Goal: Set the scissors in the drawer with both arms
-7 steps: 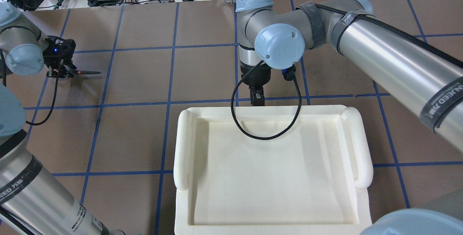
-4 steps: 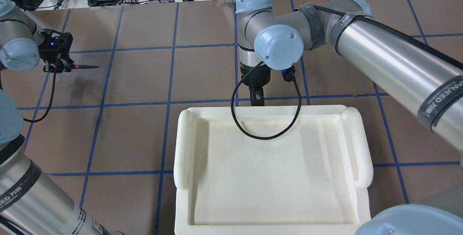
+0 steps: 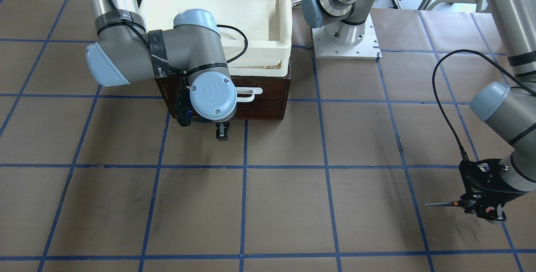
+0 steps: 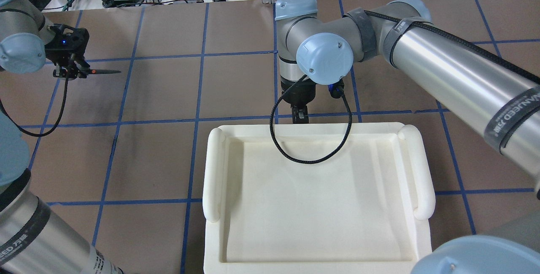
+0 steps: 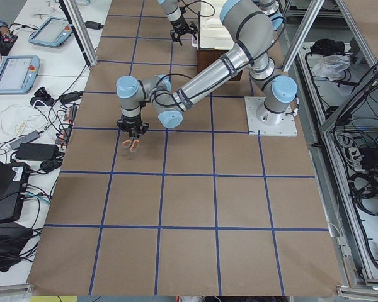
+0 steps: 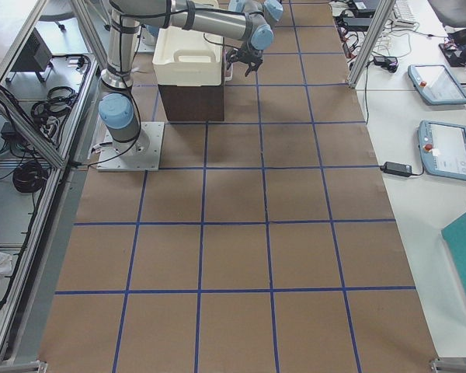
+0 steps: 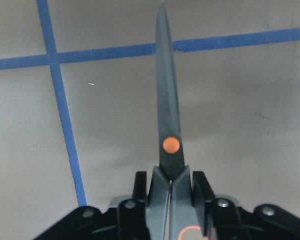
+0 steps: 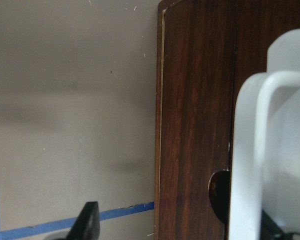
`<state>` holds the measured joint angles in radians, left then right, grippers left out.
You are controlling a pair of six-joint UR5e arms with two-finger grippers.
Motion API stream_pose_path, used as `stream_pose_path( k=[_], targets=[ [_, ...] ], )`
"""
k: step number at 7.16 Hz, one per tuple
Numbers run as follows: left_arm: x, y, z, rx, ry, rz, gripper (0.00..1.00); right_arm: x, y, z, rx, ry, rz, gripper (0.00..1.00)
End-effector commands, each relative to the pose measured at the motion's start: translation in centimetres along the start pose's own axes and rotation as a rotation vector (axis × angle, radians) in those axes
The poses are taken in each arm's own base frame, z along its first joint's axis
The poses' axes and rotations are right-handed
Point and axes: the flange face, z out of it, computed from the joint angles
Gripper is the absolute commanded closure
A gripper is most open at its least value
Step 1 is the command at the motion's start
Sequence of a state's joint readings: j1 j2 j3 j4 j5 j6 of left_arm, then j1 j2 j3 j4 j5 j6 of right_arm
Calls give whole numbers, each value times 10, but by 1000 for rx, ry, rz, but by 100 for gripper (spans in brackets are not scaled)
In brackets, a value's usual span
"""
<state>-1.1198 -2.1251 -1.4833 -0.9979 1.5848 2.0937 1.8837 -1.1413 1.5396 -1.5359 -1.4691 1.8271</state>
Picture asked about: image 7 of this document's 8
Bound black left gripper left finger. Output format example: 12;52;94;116
35;171;150;240

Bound grey orange scissors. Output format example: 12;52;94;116
146;2;205;240

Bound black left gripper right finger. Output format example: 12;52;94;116
192;171;300;240

